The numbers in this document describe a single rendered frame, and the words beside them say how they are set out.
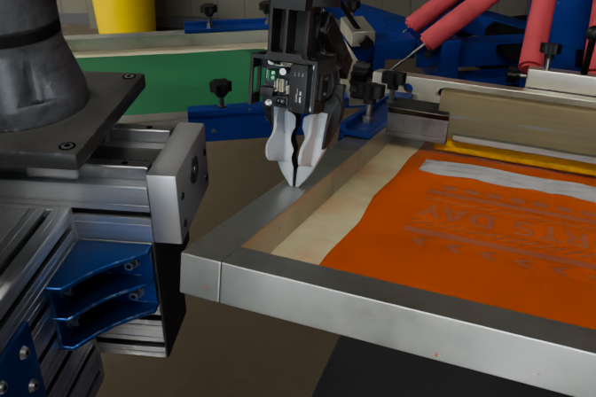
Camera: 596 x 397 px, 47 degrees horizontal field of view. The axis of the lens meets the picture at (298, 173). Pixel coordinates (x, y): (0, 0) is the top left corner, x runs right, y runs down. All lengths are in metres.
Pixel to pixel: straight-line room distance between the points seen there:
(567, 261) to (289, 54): 0.36
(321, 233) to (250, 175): 2.44
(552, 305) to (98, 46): 1.50
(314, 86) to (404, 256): 0.19
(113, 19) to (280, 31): 4.12
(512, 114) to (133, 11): 3.89
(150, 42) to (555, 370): 1.56
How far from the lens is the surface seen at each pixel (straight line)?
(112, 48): 1.93
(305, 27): 0.67
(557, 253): 0.78
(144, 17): 4.81
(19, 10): 0.75
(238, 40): 1.92
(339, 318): 0.54
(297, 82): 0.67
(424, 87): 1.31
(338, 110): 0.72
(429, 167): 1.01
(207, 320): 2.37
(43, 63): 0.77
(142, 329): 0.88
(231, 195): 3.02
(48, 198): 0.81
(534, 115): 1.08
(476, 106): 1.08
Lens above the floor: 1.58
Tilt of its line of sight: 30 degrees down
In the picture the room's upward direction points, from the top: straight up
